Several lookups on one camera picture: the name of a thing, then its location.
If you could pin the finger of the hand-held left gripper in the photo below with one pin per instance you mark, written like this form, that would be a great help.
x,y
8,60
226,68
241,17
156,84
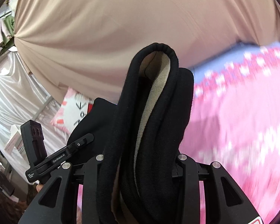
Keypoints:
x,y
82,141

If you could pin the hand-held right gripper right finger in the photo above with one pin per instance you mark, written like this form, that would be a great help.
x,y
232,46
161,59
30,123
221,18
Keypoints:
x,y
187,168

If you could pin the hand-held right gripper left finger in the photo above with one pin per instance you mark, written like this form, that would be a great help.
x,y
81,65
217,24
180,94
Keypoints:
x,y
93,168

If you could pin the black pants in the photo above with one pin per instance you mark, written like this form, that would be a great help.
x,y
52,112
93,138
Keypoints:
x,y
154,93

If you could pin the white pink printed pillow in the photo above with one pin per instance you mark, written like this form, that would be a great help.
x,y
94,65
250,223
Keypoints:
x,y
70,107

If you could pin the silver satin curtain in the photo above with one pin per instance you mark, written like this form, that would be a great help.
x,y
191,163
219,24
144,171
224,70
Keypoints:
x,y
14,91

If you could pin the pink floral bedsheet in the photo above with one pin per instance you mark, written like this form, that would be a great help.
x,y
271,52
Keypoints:
x,y
235,121

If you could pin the beige curtain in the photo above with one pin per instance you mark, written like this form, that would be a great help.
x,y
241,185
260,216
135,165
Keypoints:
x,y
107,28

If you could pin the green cloth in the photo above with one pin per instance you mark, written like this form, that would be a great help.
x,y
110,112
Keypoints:
x,y
8,28

